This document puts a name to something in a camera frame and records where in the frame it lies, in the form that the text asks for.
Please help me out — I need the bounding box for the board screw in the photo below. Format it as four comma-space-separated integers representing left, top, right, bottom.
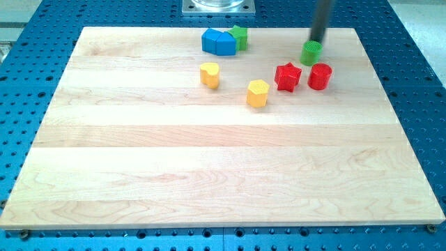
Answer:
425, 224, 437, 234
17, 229, 31, 241

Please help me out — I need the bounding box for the red star block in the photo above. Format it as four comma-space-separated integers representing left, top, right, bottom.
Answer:
275, 62, 302, 92

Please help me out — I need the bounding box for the yellow heart block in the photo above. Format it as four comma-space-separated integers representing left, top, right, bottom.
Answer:
199, 62, 220, 89

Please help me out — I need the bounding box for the left board screw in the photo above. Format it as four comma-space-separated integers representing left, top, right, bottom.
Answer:
17, 229, 31, 241

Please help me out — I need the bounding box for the blue pentagon block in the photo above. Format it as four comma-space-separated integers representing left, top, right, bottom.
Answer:
215, 32, 236, 56

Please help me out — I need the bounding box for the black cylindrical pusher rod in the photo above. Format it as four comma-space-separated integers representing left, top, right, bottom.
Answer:
309, 0, 335, 43

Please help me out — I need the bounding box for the green cylinder block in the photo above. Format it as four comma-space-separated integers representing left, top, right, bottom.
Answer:
300, 40, 323, 66

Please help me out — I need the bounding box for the green star block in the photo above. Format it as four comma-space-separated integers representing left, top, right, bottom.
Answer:
228, 25, 248, 51

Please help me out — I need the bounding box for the right board screw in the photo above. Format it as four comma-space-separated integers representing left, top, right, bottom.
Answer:
425, 224, 437, 234

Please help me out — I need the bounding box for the blue cube block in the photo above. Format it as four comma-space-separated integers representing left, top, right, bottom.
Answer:
201, 28, 222, 54

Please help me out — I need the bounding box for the red cylinder block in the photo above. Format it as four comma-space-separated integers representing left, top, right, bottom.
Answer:
307, 63, 332, 91

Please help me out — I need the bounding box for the yellow hexagon block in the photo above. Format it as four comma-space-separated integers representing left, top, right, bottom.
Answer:
247, 79, 270, 107

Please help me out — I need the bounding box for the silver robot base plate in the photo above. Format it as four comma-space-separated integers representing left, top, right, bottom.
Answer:
181, 0, 256, 17

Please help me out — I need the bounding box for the wooden board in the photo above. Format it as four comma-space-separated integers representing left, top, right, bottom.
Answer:
1, 27, 445, 230

